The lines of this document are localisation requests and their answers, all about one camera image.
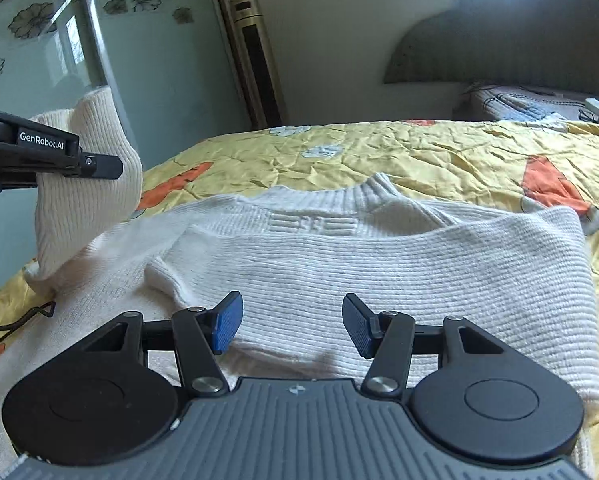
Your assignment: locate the cream knitted sweater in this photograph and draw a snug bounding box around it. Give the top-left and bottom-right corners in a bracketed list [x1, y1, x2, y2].
[0, 88, 599, 473]

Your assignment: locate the glass floral wardrobe door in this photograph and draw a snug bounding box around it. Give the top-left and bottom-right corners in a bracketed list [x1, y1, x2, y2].
[0, 0, 253, 296]

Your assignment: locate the gold tower air conditioner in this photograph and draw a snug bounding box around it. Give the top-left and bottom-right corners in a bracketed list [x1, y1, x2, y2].
[230, 0, 286, 129]

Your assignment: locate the yellow carrot print quilt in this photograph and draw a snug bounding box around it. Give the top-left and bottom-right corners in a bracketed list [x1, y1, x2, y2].
[0, 120, 599, 477]

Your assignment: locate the grey checked pillow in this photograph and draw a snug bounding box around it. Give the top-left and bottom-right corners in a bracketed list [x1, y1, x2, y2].
[452, 84, 597, 122]

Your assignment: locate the grey padded headboard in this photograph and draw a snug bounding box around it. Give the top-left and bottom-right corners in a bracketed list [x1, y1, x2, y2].
[384, 0, 599, 96]

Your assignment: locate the black cable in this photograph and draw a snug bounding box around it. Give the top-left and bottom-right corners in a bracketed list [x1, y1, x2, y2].
[0, 300, 57, 356]

